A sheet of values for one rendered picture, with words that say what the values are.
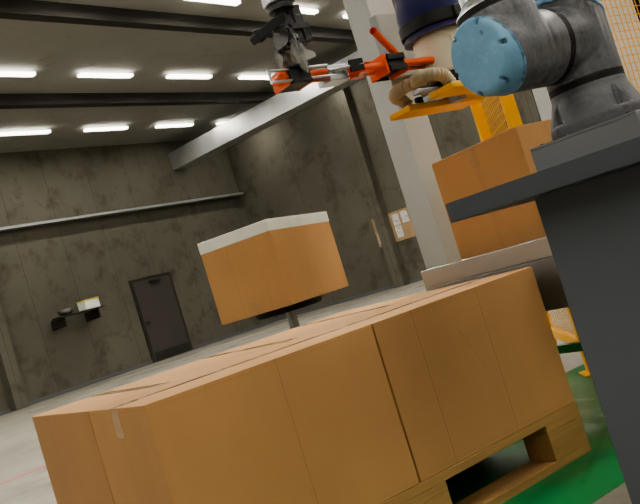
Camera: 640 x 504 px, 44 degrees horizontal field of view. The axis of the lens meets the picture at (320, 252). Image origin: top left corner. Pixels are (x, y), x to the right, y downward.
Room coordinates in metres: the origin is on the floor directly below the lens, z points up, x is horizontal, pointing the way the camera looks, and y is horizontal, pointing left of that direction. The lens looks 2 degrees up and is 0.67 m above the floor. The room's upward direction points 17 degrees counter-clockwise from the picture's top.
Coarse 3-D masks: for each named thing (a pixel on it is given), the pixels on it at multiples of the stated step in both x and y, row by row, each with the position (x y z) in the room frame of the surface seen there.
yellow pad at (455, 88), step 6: (456, 78) 2.35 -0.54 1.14; (450, 84) 2.26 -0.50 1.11; (456, 84) 2.27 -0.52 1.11; (462, 84) 2.28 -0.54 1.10; (438, 90) 2.30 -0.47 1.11; (444, 90) 2.29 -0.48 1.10; (450, 90) 2.29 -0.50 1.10; (456, 90) 2.31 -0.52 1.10; (462, 90) 2.34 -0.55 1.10; (468, 90) 2.37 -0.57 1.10; (432, 96) 2.33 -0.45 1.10; (438, 96) 2.32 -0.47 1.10; (444, 96) 2.35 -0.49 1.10; (450, 96) 2.38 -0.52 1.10
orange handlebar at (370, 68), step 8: (432, 56) 2.41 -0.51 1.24; (368, 64) 2.25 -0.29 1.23; (376, 64) 2.27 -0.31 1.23; (408, 64) 2.34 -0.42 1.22; (416, 64) 2.36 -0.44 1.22; (424, 64) 2.39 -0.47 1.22; (312, 72) 2.13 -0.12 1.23; (320, 72) 2.14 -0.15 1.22; (352, 72) 2.22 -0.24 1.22; (360, 72) 2.23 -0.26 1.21; (368, 72) 2.26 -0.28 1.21
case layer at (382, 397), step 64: (320, 320) 2.90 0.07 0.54; (384, 320) 1.95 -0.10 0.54; (448, 320) 2.06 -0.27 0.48; (512, 320) 2.18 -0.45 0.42; (128, 384) 2.55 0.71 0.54; (192, 384) 1.73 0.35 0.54; (256, 384) 1.73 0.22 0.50; (320, 384) 1.82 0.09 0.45; (384, 384) 1.91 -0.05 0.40; (448, 384) 2.02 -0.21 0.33; (512, 384) 2.14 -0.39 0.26; (64, 448) 2.18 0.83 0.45; (128, 448) 1.73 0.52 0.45; (192, 448) 1.63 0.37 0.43; (256, 448) 1.71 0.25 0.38; (320, 448) 1.79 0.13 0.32; (384, 448) 1.88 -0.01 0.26; (448, 448) 1.99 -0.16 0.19
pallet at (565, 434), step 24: (576, 408) 2.25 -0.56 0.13; (528, 432) 2.14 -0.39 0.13; (552, 432) 2.19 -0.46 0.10; (576, 432) 2.24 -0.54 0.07; (480, 456) 2.03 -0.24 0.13; (528, 456) 2.26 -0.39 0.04; (552, 456) 2.18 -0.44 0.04; (576, 456) 2.22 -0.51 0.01; (432, 480) 1.94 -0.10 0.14; (504, 480) 2.16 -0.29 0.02; (528, 480) 2.11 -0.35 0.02
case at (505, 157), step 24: (480, 144) 2.48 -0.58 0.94; (504, 144) 2.40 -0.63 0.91; (528, 144) 2.36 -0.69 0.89; (456, 168) 2.59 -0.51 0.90; (480, 168) 2.50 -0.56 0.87; (504, 168) 2.42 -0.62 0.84; (528, 168) 2.35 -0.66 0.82; (456, 192) 2.62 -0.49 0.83; (480, 216) 2.56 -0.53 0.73; (504, 216) 2.47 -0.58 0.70; (528, 216) 2.39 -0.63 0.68; (456, 240) 2.68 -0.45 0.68; (480, 240) 2.58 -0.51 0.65; (504, 240) 2.50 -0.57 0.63; (528, 240) 2.42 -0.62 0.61
